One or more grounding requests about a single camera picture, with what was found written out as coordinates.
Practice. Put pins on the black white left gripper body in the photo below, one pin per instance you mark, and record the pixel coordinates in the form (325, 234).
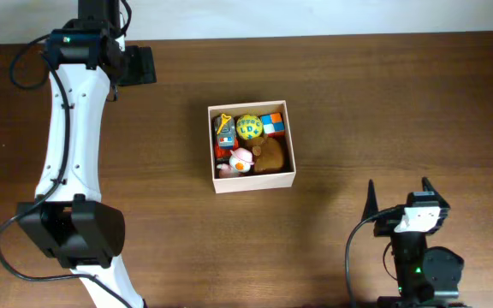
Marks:
(145, 72)

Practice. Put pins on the multicolour puzzle cube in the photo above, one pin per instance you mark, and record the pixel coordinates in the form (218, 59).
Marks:
(273, 124)

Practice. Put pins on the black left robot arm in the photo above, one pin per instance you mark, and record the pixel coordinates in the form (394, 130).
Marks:
(87, 61)

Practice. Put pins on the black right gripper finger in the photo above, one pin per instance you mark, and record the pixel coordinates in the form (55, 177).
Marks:
(427, 187)
(371, 207)

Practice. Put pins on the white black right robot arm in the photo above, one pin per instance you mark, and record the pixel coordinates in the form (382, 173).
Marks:
(425, 276)

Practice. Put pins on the pink cardboard box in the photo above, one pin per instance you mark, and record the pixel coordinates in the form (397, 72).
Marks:
(251, 181)

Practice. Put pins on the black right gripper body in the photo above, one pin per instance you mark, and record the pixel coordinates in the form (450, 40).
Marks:
(386, 227)

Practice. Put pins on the red grey toy truck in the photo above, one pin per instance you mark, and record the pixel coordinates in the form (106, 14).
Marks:
(225, 137)

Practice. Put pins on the yellow ball with letters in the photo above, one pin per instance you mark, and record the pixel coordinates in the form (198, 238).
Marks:
(249, 127)

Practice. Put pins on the pink duck toy with hat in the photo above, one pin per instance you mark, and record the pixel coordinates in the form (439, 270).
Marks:
(240, 163)

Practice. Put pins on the brown plush capybara toy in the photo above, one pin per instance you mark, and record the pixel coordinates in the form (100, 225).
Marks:
(268, 155)

